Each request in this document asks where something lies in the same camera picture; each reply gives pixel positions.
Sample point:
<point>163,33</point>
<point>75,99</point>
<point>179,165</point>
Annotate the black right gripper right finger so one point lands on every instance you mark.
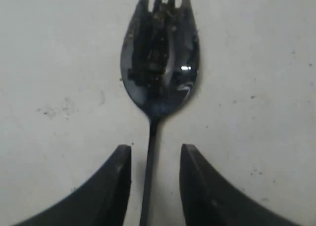
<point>209,199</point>

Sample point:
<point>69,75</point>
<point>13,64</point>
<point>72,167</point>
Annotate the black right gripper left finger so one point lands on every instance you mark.
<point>101,201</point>

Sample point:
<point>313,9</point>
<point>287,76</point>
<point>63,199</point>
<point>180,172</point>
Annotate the stainless steel spork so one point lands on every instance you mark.
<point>159,65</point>

